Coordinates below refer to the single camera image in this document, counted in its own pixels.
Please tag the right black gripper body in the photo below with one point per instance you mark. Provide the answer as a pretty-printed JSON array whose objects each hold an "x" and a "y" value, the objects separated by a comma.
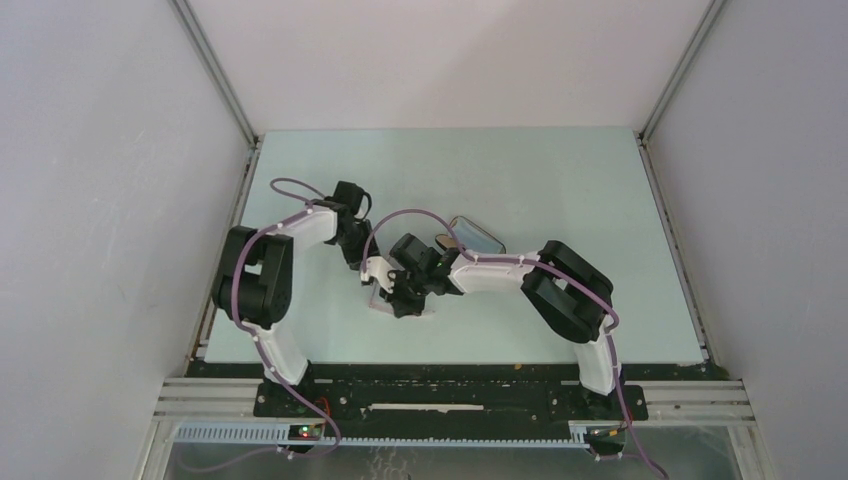
[{"x": 409, "y": 291}]

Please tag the right corner frame post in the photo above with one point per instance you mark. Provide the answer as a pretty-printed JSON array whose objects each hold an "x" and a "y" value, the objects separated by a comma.
[{"x": 686, "y": 61}]

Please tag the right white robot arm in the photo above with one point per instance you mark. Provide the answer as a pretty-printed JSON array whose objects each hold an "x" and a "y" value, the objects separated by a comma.
[{"x": 572, "y": 297}]

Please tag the left corner frame post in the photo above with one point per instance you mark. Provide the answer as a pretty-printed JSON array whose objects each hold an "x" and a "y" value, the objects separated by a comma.
[{"x": 205, "y": 51}]

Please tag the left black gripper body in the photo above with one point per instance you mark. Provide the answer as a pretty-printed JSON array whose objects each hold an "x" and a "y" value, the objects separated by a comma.
[{"x": 354, "y": 245}]

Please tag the slotted cable duct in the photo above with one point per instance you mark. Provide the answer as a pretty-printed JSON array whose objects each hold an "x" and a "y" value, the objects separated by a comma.
[{"x": 283, "y": 434}]

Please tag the aluminium frame extrusion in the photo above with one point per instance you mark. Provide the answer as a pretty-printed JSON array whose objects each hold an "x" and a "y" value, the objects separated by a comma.
[{"x": 193, "y": 400}]

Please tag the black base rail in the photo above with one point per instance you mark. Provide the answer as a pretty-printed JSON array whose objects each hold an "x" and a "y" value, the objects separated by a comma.
[{"x": 481, "y": 402}]

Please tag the pink transparent sunglasses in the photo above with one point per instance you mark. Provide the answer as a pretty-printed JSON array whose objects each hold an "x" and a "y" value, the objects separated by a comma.
[{"x": 377, "y": 301}]

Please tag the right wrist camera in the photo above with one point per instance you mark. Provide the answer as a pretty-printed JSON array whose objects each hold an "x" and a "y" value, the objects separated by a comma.
[{"x": 378, "y": 269}]

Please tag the blue cleaning cloth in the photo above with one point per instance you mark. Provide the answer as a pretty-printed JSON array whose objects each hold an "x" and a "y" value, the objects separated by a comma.
[{"x": 475, "y": 239}]

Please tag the corner frame post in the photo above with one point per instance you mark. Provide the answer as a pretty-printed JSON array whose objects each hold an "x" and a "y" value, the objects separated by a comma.
[
  {"x": 205, "y": 51},
  {"x": 686, "y": 61}
]

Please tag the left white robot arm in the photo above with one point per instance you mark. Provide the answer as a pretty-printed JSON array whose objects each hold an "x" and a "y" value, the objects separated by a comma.
[{"x": 253, "y": 284}]

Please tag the black glasses case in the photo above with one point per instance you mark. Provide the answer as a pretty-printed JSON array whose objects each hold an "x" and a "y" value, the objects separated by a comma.
[{"x": 447, "y": 241}]

